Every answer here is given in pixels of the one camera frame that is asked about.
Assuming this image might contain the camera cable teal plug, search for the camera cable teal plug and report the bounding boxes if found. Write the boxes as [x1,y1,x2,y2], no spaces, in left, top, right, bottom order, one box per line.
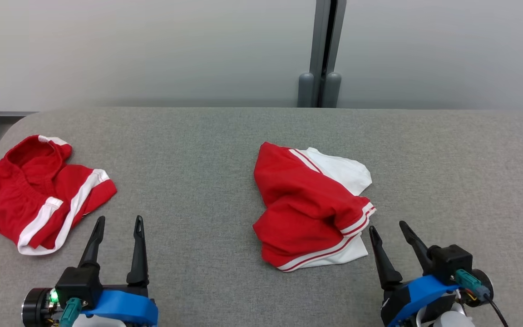
[59,297,83,327]
[454,269,512,327]

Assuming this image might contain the red white basketball jersey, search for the red white basketball jersey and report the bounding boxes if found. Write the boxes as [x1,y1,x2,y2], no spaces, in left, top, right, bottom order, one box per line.
[252,142,377,273]

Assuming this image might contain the red shorts with white stripes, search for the red shorts with white stripes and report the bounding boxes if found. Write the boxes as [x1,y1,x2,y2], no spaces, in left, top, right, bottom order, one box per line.
[0,134,118,256]

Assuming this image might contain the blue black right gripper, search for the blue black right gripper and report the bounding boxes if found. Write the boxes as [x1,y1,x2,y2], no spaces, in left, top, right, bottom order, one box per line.
[369,221,493,327]

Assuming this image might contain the right camera cable teal plug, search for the right camera cable teal plug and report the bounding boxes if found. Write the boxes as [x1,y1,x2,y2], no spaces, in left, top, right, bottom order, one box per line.
[454,269,512,327]

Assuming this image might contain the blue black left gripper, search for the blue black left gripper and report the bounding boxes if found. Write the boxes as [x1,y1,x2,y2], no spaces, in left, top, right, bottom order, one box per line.
[22,215,158,327]

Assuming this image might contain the left camera cable teal plug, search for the left camera cable teal plug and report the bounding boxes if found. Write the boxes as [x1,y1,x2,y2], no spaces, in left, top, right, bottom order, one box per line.
[59,297,83,327]

